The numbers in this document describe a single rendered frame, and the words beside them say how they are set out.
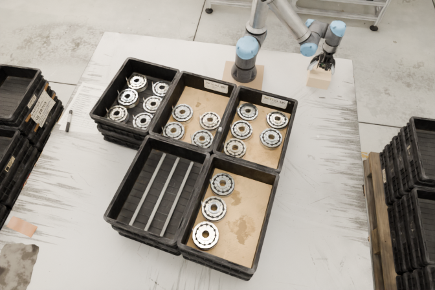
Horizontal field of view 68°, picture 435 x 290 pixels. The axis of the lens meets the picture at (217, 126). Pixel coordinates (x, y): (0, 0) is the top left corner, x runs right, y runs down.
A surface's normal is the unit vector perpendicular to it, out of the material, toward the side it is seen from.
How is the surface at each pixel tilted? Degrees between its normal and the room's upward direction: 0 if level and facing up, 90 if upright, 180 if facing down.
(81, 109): 0
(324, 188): 0
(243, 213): 0
